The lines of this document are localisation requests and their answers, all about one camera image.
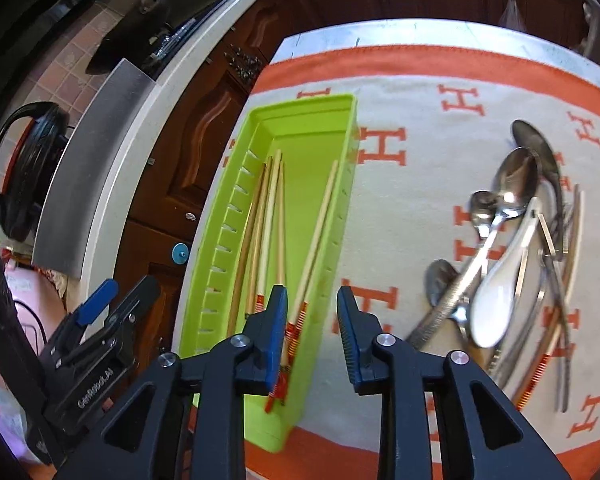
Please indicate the pale bamboo chopstick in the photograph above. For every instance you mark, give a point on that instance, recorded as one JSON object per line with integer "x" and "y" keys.
{"x": 267, "y": 227}

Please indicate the pale chopstick red striped end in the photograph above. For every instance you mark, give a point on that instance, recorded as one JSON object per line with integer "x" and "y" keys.
{"x": 558, "y": 328}

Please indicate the orange beige H-pattern blanket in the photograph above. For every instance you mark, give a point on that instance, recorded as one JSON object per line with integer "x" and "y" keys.
{"x": 337, "y": 436}

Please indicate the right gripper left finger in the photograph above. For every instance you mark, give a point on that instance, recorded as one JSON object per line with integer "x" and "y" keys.
{"x": 266, "y": 333}

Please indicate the bamboo chopstick red striped end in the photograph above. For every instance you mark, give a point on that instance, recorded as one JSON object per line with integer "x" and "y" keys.
{"x": 256, "y": 238}

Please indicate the white ceramic soup spoon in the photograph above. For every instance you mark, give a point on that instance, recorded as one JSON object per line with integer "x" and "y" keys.
{"x": 505, "y": 284}

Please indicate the bamboo chopstick red patterned end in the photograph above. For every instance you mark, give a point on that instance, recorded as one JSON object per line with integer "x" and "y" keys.
{"x": 244, "y": 251}

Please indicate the lime green plastic utensil tray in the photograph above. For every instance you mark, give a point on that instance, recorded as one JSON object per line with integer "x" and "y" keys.
{"x": 276, "y": 217}

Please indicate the bamboo chopstick decorated end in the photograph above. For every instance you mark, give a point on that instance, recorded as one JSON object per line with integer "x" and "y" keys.
{"x": 298, "y": 312}

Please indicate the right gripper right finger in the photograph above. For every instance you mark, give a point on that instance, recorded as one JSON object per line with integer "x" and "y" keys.
{"x": 368, "y": 366}

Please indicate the long steel spoon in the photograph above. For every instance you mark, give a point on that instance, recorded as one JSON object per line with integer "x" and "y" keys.
{"x": 529, "y": 137}

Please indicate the large steel spoon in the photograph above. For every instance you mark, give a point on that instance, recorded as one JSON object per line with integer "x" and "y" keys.
{"x": 515, "y": 185}

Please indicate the stainless steel fork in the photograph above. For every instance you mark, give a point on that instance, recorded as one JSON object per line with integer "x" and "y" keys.
{"x": 504, "y": 364}

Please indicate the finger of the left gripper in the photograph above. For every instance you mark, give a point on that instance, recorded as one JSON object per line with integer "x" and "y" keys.
{"x": 87, "y": 312}
{"x": 135, "y": 299}

